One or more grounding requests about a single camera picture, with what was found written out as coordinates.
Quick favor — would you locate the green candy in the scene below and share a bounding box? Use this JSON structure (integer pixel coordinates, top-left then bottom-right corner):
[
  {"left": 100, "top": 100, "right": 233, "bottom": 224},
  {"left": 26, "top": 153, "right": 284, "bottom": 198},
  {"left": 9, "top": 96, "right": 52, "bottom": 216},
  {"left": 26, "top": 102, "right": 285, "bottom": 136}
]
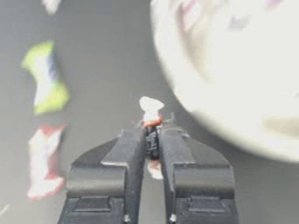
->
[{"left": 21, "top": 40, "right": 70, "bottom": 116}]

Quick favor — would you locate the steel bowl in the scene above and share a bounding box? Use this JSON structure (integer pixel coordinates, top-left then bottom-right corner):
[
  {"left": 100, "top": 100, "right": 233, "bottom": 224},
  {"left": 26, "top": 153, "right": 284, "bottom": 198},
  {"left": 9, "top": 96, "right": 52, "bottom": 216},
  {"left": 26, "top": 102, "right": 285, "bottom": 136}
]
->
[{"left": 149, "top": 0, "right": 299, "bottom": 163}]

